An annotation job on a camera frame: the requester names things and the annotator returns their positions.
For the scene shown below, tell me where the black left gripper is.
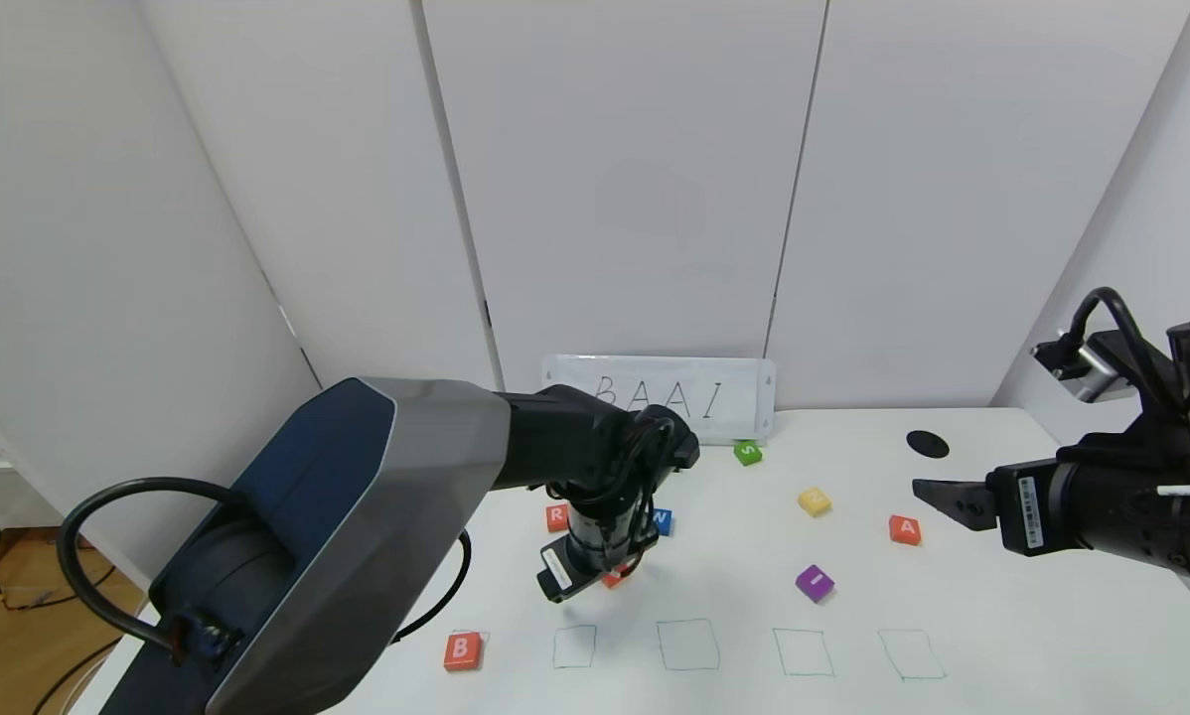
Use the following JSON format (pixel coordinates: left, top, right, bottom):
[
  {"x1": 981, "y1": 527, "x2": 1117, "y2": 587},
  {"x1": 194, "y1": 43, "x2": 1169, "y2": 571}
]
[{"x1": 536, "y1": 503, "x2": 660, "y2": 604}]

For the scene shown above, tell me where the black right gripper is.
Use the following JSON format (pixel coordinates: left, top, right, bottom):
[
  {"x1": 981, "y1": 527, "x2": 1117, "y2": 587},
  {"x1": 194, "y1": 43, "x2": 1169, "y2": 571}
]
[{"x1": 911, "y1": 457, "x2": 1177, "y2": 567}]

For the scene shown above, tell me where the white BAAI sign board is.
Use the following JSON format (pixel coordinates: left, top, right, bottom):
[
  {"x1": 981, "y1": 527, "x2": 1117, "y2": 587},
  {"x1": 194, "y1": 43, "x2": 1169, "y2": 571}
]
[{"x1": 543, "y1": 356, "x2": 777, "y2": 445}]

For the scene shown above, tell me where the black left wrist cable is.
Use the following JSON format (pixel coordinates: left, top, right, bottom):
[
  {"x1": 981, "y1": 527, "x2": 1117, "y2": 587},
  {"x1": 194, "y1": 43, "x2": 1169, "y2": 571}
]
[{"x1": 394, "y1": 417, "x2": 677, "y2": 643}]

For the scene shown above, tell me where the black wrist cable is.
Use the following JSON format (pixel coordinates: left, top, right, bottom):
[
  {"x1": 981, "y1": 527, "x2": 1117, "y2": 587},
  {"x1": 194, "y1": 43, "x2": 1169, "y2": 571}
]
[
  {"x1": 1070, "y1": 287, "x2": 1184, "y2": 418},
  {"x1": 394, "y1": 417, "x2": 677, "y2": 643}
]

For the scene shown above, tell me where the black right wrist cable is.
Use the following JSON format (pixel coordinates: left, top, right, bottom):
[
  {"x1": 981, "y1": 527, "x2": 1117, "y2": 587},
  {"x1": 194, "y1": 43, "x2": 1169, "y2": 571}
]
[{"x1": 1070, "y1": 287, "x2": 1184, "y2": 418}]

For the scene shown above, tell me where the black floor cable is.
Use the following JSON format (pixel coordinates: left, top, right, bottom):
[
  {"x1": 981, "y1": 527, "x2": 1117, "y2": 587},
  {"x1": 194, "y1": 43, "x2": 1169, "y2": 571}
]
[
  {"x1": 34, "y1": 636, "x2": 124, "y2": 715},
  {"x1": 0, "y1": 501, "x2": 119, "y2": 613}
]

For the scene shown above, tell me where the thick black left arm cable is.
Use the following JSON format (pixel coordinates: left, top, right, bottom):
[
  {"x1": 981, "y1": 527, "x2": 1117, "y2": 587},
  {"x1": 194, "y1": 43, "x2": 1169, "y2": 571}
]
[{"x1": 57, "y1": 477, "x2": 250, "y2": 658}]

